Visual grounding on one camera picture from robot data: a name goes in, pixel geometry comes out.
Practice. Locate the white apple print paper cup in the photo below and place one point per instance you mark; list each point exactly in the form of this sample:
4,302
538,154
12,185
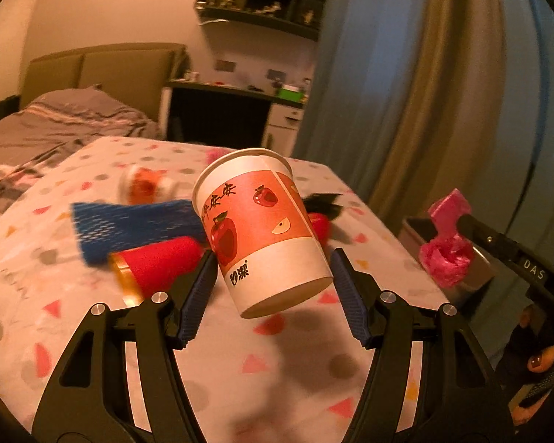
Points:
257,226

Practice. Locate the brown plastic trash bin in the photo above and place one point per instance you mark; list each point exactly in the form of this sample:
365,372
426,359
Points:
468,293

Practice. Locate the black crumpled plastic bag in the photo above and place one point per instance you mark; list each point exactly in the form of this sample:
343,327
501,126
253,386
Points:
324,204

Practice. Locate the grey striped bedding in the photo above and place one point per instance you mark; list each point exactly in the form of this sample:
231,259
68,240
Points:
36,139

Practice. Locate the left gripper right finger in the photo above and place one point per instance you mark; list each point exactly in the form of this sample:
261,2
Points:
429,380

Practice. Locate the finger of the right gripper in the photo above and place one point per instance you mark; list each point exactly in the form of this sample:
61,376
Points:
531,268

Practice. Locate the green box on desk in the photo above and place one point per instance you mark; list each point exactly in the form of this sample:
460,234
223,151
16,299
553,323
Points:
290,93

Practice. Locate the patterned white tablecloth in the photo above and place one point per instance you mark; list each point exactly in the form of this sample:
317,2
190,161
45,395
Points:
292,377

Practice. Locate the red paper cup gold rim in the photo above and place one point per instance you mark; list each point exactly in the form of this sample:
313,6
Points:
321,227

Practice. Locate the dark top white desk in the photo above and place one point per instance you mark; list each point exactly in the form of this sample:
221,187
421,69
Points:
216,115

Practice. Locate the blue and beige curtain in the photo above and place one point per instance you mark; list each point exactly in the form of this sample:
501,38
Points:
414,98

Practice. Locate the brown upholstered headboard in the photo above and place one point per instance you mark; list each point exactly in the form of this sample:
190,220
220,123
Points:
132,73

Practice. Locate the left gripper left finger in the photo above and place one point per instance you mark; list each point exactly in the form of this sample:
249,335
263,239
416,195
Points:
118,378

